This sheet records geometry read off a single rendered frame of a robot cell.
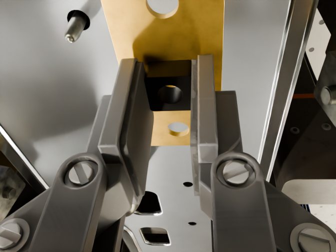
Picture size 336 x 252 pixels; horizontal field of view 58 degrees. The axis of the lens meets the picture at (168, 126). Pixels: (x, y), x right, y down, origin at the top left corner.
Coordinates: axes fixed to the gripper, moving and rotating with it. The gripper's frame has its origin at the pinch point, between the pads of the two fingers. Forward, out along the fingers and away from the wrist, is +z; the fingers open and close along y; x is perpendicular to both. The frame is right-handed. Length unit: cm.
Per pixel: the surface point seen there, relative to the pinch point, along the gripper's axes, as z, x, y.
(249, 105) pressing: 7.5, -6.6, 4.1
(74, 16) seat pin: 7.2, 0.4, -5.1
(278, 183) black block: 9.7, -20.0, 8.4
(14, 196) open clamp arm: 7.1, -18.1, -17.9
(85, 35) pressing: 7.5, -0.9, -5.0
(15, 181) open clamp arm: 8.6, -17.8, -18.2
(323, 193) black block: 8.5, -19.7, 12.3
